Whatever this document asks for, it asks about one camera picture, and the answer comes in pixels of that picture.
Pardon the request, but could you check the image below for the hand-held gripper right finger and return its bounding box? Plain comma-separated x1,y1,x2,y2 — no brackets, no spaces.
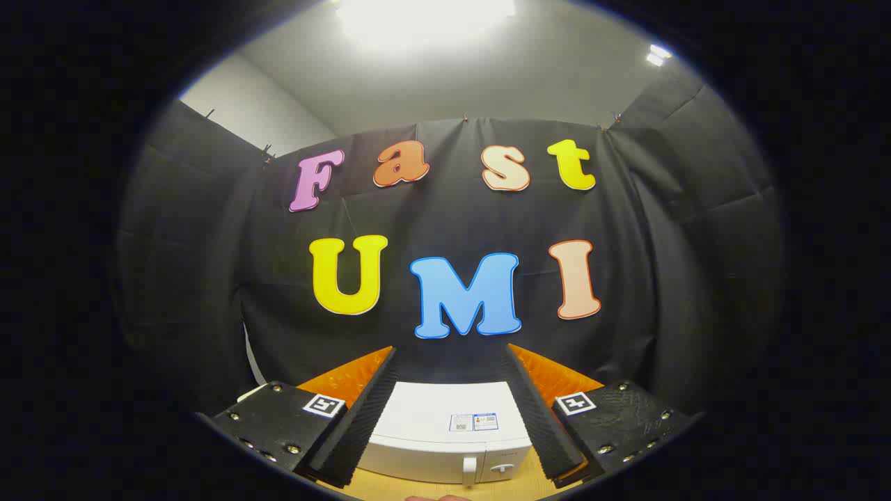
503,343,701,489

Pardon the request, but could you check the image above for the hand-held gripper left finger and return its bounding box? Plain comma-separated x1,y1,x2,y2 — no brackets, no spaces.
195,346,399,489

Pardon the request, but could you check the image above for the white microwave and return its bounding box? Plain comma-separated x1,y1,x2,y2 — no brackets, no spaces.
358,381,533,486

